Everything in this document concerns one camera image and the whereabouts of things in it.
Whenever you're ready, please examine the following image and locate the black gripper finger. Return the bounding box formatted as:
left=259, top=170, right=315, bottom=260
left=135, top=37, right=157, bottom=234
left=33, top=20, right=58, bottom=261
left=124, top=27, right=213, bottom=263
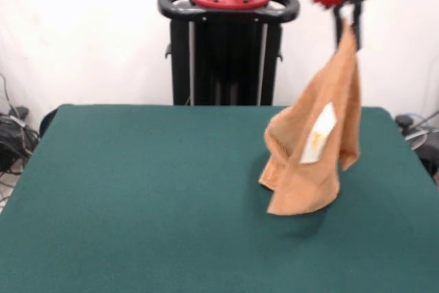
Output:
left=350, top=0, right=364, bottom=51
left=331, top=4, right=346, bottom=49

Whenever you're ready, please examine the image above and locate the tan terry towel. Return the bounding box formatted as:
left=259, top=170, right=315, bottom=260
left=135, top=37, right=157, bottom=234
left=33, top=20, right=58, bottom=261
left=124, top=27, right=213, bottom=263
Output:
left=259, top=23, right=363, bottom=216

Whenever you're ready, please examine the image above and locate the dark green table cloth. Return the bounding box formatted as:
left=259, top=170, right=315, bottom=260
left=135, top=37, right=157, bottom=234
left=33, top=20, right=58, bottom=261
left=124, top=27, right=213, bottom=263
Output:
left=0, top=104, right=439, bottom=293

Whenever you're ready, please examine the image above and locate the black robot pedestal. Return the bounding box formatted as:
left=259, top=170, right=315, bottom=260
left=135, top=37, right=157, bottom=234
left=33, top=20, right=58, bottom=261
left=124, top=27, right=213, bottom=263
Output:
left=157, top=0, right=301, bottom=106

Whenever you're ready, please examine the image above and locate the black cable bundle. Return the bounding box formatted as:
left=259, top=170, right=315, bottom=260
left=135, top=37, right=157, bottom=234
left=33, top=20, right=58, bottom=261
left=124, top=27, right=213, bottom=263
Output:
left=0, top=106, right=41, bottom=176

